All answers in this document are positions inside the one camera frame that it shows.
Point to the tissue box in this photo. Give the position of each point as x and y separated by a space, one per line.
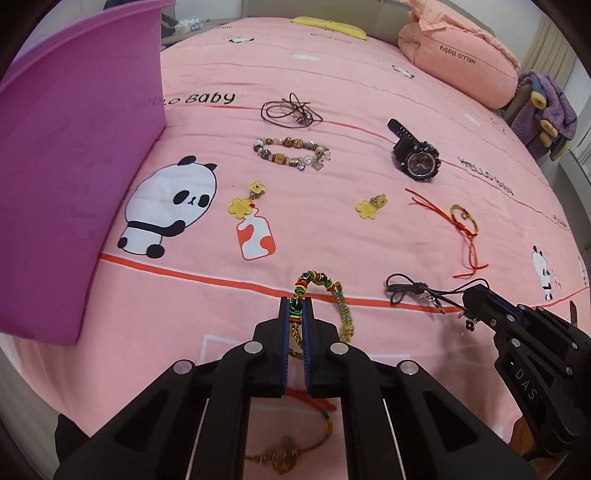
187 25

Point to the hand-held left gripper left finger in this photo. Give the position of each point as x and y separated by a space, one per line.
284 334

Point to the yellow pillow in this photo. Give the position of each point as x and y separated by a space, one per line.
328 26

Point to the black sport wristwatch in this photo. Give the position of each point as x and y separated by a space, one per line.
420 161

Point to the beige curtain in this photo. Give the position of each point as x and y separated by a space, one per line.
554 50

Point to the purple plush toy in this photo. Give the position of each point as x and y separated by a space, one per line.
554 106

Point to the pink pillow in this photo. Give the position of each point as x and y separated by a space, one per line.
461 60

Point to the small yellow flower charm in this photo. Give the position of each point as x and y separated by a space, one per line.
367 210

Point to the person's right hand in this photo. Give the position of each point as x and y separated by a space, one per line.
522 441

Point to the beige upholstered headboard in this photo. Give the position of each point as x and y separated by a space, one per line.
277 7

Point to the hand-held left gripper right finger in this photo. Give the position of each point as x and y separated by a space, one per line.
308 341

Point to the pink panda print bedsheet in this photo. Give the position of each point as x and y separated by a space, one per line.
323 230

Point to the purple plastic bin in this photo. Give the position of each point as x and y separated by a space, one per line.
69 161

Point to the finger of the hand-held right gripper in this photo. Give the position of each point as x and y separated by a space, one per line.
485 307

